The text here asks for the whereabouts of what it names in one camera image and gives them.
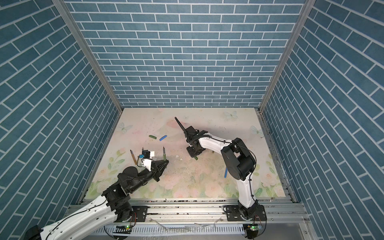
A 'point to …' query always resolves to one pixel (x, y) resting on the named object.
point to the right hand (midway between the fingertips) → (192, 151)
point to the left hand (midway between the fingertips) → (168, 162)
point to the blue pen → (226, 171)
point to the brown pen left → (133, 157)
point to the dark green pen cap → (152, 136)
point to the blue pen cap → (163, 138)
